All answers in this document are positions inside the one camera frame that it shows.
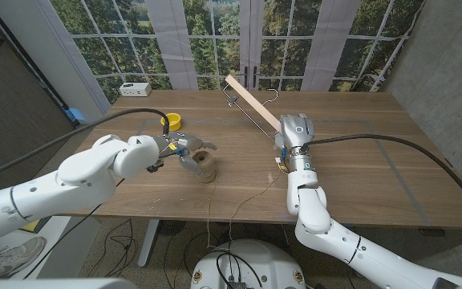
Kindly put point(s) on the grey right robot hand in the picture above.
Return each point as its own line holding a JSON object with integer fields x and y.
{"x": 297, "y": 132}

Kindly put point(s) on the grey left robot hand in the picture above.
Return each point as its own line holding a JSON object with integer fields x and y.
{"x": 183, "y": 143}

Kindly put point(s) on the jute twine spool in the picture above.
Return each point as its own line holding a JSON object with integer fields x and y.
{"x": 209, "y": 168}

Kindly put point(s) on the thin jute thread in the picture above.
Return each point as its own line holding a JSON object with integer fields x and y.
{"x": 208, "y": 233}
{"x": 251, "y": 196}

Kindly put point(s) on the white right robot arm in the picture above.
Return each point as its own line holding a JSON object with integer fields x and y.
{"x": 315, "y": 216}

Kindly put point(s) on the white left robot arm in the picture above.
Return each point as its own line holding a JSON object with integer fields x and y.
{"x": 74, "y": 172}

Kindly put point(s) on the small yellow cup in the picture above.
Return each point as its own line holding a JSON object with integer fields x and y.
{"x": 171, "y": 120}

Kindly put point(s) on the white power strip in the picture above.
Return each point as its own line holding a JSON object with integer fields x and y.
{"x": 134, "y": 89}

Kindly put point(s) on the white table leg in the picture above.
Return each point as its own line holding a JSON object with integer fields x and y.
{"x": 148, "y": 243}

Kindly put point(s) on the printed window backdrop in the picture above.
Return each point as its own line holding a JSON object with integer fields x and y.
{"x": 215, "y": 40}

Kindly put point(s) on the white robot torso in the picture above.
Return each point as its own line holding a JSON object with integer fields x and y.
{"x": 251, "y": 265}

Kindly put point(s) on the grey white sneaker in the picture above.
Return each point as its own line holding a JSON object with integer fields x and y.
{"x": 18, "y": 255}

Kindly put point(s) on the blue object by wall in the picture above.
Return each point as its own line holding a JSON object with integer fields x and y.
{"x": 74, "y": 114}

